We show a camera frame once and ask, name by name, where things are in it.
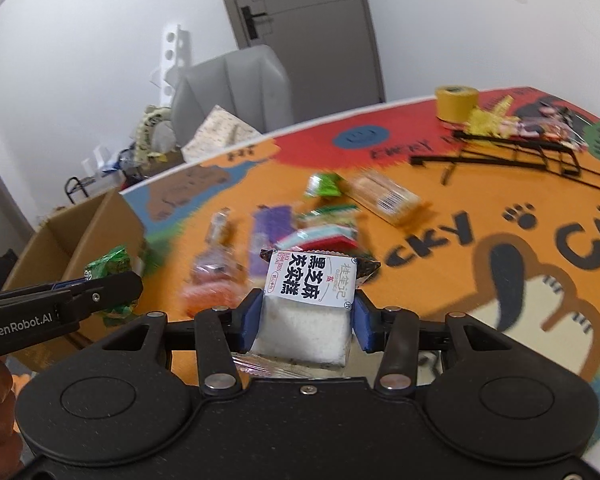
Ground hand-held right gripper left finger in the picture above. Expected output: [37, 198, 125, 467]
[99, 287, 265, 395]

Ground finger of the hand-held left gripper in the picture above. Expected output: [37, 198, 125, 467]
[61, 272, 145, 324]

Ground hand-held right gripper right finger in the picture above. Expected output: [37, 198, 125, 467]
[352, 291, 524, 397]

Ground white rice cake packet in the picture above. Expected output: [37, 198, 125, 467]
[230, 247, 382, 377]

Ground cardboard box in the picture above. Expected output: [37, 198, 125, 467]
[2, 189, 147, 372]

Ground person's left hand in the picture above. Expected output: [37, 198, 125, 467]
[0, 361, 22, 480]

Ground red pink snack packet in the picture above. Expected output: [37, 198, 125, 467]
[179, 247, 243, 313]

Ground purple snack packet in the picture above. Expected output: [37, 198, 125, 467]
[253, 204, 297, 277]

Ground red teal snack packet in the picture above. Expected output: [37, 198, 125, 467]
[279, 224, 362, 257]

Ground small orange snack packet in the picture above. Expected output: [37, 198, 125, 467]
[207, 208, 232, 242]

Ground black shoe rack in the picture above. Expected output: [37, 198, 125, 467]
[63, 174, 122, 207]

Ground green white snack packet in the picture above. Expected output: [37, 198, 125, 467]
[299, 202, 362, 227]

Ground clear biscuit packet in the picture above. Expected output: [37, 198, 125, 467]
[349, 169, 422, 227]

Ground panda print bag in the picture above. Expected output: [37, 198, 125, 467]
[131, 104, 174, 162]

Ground dotted cream cushion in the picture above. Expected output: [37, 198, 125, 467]
[180, 104, 264, 164]

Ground grey chair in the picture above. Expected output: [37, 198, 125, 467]
[169, 44, 294, 149]

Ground yellow tape roll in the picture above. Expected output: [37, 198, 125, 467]
[434, 85, 479, 125]

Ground yellow plastic bag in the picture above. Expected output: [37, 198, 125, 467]
[466, 96, 522, 137]

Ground clear zip bag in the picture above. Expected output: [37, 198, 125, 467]
[510, 104, 592, 152]

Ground grey door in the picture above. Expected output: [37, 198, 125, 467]
[211, 0, 387, 134]

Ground black wire rack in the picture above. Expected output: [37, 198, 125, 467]
[409, 129, 600, 202]

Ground white perforated bracket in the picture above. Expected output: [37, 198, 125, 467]
[149, 22, 192, 107]

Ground black door handle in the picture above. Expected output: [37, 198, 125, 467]
[240, 5, 271, 40]

